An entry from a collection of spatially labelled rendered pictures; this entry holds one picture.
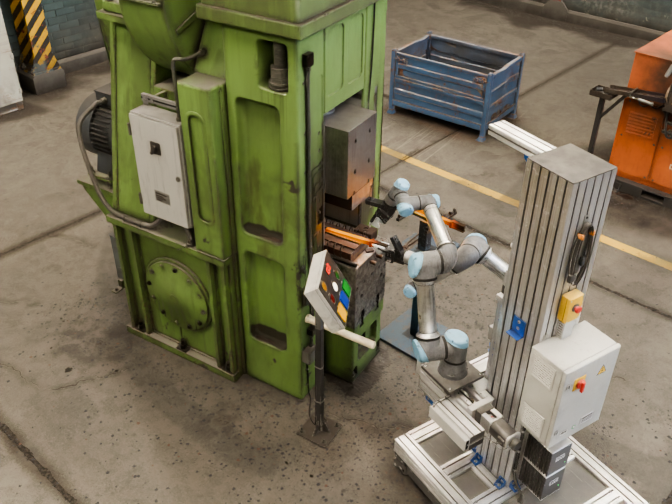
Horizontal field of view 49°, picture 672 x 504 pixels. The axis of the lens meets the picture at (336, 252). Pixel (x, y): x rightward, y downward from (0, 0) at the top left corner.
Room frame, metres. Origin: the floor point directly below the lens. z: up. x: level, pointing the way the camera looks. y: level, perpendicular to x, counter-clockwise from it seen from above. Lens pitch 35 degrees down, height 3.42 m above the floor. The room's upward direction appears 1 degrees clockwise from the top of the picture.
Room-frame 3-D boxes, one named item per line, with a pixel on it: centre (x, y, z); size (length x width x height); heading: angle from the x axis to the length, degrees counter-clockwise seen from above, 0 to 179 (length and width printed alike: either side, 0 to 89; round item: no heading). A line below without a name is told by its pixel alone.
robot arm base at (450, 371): (2.71, -0.59, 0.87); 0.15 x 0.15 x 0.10
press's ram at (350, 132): (3.70, 0.02, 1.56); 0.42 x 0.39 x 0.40; 59
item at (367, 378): (3.53, -0.17, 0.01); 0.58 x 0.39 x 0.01; 149
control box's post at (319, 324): (3.04, 0.08, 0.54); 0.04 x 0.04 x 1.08; 59
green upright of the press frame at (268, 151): (3.50, 0.32, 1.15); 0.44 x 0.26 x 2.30; 59
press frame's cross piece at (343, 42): (3.78, 0.15, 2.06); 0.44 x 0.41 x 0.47; 59
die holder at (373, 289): (3.72, 0.02, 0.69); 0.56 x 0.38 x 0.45; 59
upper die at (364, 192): (3.67, 0.04, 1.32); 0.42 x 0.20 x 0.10; 59
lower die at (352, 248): (3.67, 0.04, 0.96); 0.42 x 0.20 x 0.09; 59
